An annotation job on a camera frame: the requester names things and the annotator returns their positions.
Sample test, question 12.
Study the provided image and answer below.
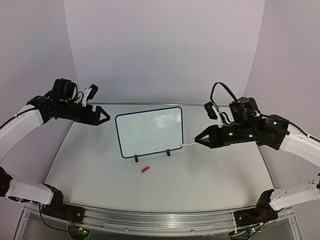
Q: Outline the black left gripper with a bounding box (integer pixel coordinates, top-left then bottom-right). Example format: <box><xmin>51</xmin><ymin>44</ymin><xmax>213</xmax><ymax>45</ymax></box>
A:
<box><xmin>59</xmin><ymin>100</ymin><xmax>111</xmax><ymax>126</ymax></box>

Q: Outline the white marker pen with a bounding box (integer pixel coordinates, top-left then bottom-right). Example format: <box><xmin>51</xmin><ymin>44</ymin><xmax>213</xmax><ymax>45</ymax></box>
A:
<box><xmin>179</xmin><ymin>141</ymin><xmax>196</xmax><ymax>147</ymax></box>

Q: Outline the red marker cap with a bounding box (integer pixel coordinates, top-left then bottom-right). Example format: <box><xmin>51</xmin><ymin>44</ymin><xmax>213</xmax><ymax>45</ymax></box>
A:
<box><xmin>141</xmin><ymin>166</ymin><xmax>150</xmax><ymax>173</ymax></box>

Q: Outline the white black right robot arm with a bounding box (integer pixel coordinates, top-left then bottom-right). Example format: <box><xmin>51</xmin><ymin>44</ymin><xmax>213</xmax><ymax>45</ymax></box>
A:
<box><xmin>189</xmin><ymin>96</ymin><xmax>320</xmax><ymax>215</ymax></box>

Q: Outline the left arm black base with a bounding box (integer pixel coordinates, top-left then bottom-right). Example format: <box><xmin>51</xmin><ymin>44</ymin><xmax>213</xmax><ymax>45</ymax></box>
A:
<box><xmin>40</xmin><ymin>183</ymin><xmax>85</xmax><ymax>224</ymax></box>

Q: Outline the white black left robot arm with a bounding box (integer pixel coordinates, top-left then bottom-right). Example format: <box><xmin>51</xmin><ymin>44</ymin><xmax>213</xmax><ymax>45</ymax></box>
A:
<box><xmin>0</xmin><ymin>78</ymin><xmax>111</xmax><ymax>218</ymax></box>

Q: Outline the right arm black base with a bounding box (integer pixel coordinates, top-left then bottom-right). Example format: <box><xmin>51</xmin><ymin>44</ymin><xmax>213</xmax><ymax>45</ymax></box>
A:
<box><xmin>233</xmin><ymin>189</ymin><xmax>279</xmax><ymax>227</ymax></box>

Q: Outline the right black whiteboard foot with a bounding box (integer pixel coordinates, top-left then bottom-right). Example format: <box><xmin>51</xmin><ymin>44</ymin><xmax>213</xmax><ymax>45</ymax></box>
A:
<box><xmin>166</xmin><ymin>149</ymin><xmax>171</xmax><ymax>157</ymax></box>

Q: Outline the black whiteboard foot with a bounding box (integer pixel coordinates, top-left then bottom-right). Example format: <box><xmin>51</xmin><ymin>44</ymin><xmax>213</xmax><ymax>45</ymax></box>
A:
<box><xmin>166</xmin><ymin>149</ymin><xmax>171</xmax><ymax>157</ymax></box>
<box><xmin>134</xmin><ymin>155</ymin><xmax>139</xmax><ymax>163</ymax></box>

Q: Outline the blue-framed whiteboard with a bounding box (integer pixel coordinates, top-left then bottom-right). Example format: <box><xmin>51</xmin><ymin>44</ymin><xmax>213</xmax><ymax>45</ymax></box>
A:
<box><xmin>115</xmin><ymin>106</ymin><xmax>184</xmax><ymax>159</ymax></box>

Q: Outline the left black whiteboard foot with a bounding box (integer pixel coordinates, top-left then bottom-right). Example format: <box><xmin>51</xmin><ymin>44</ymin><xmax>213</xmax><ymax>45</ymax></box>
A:
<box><xmin>134</xmin><ymin>155</ymin><xmax>139</xmax><ymax>163</ymax></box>

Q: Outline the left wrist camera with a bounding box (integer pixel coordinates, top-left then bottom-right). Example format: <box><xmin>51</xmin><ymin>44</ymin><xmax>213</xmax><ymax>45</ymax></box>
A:
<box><xmin>80</xmin><ymin>84</ymin><xmax>99</xmax><ymax>107</ymax></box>

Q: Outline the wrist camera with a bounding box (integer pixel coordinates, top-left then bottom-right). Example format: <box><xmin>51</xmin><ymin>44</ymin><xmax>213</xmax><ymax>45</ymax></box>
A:
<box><xmin>80</xmin><ymin>84</ymin><xmax>99</xmax><ymax>107</ymax></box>
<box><xmin>204</xmin><ymin>101</ymin><xmax>224</xmax><ymax>128</ymax></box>

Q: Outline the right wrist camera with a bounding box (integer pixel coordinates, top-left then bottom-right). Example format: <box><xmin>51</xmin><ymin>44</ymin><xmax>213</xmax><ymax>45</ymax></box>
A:
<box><xmin>204</xmin><ymin>101</ymin><xmax>224</xmax><ymax>128</ymax></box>

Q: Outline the right camera black cable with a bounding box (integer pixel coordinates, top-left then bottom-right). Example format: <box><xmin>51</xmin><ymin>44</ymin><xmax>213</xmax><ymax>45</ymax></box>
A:
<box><xmin>211</xmin><ymin>82</ymin><xmax>237</xmax><ymax>106</ymax></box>

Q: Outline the aluminium front rail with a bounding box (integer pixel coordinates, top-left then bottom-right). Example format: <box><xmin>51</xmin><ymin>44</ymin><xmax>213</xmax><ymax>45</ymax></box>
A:
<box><xmin>27</xmin><ymin>203</ymin><xmax>295</xmax><ymax>237</ymax></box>

